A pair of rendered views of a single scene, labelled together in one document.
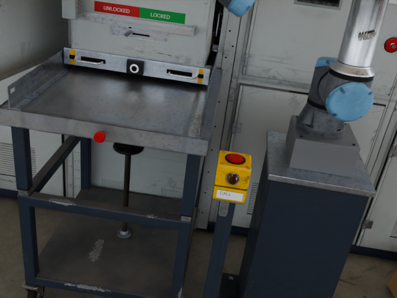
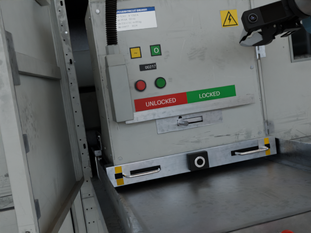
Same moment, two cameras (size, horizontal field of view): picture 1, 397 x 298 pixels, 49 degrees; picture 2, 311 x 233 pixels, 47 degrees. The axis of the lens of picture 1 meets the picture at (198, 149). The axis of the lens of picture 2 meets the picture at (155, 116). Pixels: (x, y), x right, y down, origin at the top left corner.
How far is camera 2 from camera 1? 89 cm
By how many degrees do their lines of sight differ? 28
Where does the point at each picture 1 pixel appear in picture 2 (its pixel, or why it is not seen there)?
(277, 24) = (283, 85)
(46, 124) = not seen: outside the picture
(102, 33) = (149, 134)
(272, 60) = (290, 120)
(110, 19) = (162, 113)
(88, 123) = (258, 227)
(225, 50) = not seen: hidden behind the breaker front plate
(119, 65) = (177, 166)
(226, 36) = not seen: hidden behind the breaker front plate
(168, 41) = (223, 120)
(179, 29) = (239, 100)
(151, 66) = (214, 154)
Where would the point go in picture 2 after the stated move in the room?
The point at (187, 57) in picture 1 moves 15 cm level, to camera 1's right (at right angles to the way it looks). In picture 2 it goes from (246, 130) to (287, 122)
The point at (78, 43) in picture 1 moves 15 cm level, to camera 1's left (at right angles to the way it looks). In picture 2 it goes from (122, 156) to (69, 167)
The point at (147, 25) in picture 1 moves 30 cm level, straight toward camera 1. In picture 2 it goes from (205, 105) to (283, 103)
